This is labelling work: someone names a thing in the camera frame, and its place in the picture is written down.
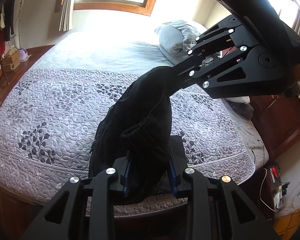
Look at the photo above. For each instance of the purple and white appliance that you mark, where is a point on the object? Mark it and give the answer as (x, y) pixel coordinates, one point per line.
(23, 53)

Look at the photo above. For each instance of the black pants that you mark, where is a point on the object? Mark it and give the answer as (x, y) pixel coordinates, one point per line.
(145, 120)

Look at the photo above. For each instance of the beige tied curtain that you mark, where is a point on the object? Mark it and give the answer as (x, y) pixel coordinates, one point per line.
(66, 12)

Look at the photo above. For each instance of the white wall pipe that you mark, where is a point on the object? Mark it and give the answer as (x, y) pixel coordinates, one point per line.
(21, 22)

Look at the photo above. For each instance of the cardboard box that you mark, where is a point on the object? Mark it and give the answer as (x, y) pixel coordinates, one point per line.
(11, 66)
(11, 58)

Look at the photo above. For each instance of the striped cloth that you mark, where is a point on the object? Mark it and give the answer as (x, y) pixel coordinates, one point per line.
(10, 46)

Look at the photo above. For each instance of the white power adapter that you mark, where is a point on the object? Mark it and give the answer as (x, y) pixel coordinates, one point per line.
(280, 195)

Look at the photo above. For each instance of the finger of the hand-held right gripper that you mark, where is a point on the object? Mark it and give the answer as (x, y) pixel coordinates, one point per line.
(215, 33)
(215, 75)

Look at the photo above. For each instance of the purple quilted bedspread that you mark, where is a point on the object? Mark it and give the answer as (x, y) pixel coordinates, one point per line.
(65, 105)

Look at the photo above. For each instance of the power strip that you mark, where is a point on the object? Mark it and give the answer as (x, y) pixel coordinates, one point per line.
(275, 171)

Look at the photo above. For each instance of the grey folded duvet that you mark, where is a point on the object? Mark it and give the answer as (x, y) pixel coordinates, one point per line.
(172, 35)

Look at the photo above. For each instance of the bed with grey sheet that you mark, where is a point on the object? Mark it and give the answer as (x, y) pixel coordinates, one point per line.
(102, 50)

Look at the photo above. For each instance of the white fleece blanket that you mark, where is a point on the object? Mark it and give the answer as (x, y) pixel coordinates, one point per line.
(237, 99)

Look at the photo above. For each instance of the black hanging garment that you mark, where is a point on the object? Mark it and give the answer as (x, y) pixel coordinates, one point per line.
(8, 17)

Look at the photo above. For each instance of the wooden headboard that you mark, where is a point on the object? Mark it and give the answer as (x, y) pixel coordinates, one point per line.
(277, 120)

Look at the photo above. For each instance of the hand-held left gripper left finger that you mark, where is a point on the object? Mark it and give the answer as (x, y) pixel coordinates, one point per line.
(127, 180)

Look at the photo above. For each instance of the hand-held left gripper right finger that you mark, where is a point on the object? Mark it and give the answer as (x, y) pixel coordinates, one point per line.
(172, 177)

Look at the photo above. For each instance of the narrow wooden-framed window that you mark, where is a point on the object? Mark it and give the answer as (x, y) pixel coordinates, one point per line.
(272, 0)

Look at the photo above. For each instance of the dark grey blanket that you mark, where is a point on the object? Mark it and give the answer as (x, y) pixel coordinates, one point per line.
(242, 108)

